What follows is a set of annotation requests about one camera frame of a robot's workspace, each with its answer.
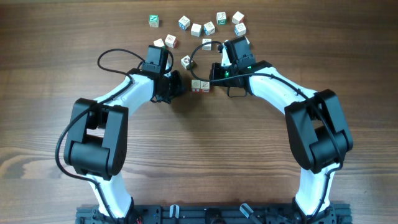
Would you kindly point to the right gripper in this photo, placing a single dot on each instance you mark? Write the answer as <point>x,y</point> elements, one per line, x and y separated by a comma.
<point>216,69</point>

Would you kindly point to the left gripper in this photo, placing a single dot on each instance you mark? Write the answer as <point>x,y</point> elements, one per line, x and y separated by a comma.
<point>176,78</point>

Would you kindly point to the wooden block red U side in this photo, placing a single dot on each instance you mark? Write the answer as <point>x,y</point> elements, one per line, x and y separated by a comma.
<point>196,85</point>

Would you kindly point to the wooden block red pattern top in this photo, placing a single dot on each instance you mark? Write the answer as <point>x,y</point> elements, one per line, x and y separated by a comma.
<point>204,86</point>

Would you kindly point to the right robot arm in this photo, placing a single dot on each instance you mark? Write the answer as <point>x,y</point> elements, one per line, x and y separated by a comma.
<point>319,136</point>

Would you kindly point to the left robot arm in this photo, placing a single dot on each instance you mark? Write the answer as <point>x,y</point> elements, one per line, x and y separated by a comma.
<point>93,146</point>

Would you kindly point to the wooden block yellow side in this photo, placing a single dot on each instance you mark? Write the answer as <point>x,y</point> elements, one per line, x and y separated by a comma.
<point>187,63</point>

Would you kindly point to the wooden block blue P side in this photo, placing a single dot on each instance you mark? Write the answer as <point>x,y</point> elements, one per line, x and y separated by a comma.
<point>240,29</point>

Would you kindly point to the wooden block M top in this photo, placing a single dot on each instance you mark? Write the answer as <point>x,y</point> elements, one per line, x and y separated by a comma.
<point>206,44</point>

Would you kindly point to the wooden block green side left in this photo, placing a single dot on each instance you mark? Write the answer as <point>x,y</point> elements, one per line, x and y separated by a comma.
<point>159,43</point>

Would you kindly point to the wooden block shell top red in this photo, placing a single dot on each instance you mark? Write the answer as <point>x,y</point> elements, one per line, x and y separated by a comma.
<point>171,41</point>

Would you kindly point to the wooden block blue X side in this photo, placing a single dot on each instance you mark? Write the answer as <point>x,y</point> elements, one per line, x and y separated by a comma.
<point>209,28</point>

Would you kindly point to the wooden block green Z side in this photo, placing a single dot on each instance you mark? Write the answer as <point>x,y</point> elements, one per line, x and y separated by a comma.
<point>221,18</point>

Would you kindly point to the plain white wooden block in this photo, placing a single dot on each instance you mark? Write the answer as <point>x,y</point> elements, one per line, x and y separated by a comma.
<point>196,30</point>

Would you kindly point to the wooden block green Z top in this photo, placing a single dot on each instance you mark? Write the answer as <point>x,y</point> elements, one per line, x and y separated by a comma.
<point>154,20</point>

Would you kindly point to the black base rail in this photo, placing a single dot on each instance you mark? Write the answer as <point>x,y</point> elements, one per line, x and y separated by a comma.
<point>271,213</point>

